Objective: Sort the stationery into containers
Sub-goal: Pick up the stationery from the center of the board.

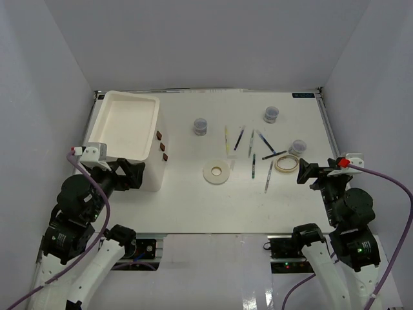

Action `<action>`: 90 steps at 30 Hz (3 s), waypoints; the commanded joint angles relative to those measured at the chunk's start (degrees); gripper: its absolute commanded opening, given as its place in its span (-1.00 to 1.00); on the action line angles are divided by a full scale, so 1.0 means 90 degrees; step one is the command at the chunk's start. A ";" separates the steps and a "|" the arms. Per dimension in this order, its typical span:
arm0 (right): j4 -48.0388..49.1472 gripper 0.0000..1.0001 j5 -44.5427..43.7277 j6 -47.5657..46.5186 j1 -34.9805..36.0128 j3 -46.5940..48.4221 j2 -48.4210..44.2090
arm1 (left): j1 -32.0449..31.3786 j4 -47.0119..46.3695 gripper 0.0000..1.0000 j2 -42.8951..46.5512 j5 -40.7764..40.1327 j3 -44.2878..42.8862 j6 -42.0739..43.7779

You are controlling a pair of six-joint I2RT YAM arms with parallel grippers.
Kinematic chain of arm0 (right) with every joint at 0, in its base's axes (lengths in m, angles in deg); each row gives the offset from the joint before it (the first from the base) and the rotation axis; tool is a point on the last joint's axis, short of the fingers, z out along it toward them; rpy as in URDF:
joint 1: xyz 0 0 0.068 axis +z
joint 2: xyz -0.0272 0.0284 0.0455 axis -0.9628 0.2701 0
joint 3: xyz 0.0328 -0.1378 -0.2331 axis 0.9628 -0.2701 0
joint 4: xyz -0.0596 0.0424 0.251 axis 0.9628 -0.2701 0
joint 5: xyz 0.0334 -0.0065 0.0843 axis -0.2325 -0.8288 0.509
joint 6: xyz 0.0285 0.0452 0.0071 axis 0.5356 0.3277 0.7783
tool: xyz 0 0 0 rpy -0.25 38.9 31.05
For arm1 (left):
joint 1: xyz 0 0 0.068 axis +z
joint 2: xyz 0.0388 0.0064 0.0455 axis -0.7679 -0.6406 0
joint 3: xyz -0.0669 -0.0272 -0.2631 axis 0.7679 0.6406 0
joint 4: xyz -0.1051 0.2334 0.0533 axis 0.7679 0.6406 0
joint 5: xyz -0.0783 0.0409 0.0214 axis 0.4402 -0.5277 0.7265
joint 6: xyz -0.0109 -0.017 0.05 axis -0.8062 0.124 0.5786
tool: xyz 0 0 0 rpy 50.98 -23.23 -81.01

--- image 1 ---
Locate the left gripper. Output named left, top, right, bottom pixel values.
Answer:
left=85, top=156, right=146, bottom=220

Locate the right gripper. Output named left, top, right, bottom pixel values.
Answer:
left=296, top=158, right=350, bottom=226

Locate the clear jar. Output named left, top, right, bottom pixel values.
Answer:
left=263, top=106, right=279, bottom=123
left=288, top=139, right=307, bottom=157
left=193, top=118, right=208, bottom=136

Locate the beige thin tape roll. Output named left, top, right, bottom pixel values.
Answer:
left=275, top=154, right=299, bottom=174

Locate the white wide tape roll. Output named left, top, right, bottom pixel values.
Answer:
left=203, top=160, right=230, bottom=185

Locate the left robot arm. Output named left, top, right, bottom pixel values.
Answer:
left=32, top=159, right=145, bottom=309

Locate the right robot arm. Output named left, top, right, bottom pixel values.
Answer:
left=291, top=154, right=383, bottom=309

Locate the black pen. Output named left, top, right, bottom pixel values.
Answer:
left=261, top=150, right=288, bottom=160

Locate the white three-drawer storage box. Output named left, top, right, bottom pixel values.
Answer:
left=87, top=90, right=168, bottom=192

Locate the grey clear pen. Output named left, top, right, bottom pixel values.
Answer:
left=264, top=160, right=274, bottom=194

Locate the dark green pen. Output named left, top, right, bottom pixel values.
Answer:
left=252, top=153, right=256, bottom=179

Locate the blue pen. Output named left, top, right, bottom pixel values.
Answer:
left=256, top=130, right=276, bottom=154

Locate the light green pen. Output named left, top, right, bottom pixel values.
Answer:
left=248, top=129, right=255, bottom=158

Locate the blue table label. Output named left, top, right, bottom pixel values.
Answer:
left=292, top=92, right=315, bottom=99

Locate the purple pen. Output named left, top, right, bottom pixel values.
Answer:
left=233, top=125, right=246, bottom=151

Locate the yellow highlighter pen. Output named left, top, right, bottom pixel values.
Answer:
left=225, top=125, right=229, bottom=156

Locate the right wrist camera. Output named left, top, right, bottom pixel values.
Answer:
left=327, top=153, right=365, bottom=177

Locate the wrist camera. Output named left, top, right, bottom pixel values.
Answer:
left=71, top=142, right=111, bottom=171
left=327, top=153, right=365, bottom=177

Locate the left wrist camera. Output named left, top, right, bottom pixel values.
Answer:
left=71, top=142, right=111, bottom=171

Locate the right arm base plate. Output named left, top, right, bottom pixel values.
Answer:
left=263, top=237, right=314, bottom=274

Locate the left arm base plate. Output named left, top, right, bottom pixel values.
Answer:
left=94, top=239, right=161, bottom=271

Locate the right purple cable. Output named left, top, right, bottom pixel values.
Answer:
left=281, top=163, right=413, bottom=310

